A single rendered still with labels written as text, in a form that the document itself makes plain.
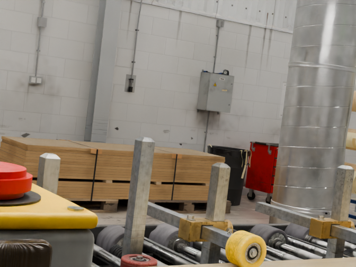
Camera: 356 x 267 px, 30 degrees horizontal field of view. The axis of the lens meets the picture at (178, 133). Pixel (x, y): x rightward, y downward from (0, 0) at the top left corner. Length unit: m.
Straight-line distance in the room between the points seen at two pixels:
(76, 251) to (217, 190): 1.43
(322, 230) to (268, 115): 7.86
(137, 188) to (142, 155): 0.08
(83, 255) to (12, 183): 0.04
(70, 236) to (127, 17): 8.17
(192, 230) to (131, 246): 0.17
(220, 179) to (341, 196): 0.45
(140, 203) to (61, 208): 1.31
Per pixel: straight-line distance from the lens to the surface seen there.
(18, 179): 0.25
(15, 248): 0.22
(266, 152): 8.93
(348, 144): 7.98
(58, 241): 0.24
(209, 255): 1.70
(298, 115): 4.67
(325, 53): 4.65
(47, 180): 1.44
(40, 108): 7.93
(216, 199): 1.67
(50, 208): 0.24
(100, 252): 1.91
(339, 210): 1.98
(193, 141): 8.98
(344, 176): 1.97
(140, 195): 1.55
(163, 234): 2.12
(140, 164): 1.53
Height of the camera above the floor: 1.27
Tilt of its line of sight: 3 degrees down
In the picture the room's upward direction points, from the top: 7 degrees clockwise
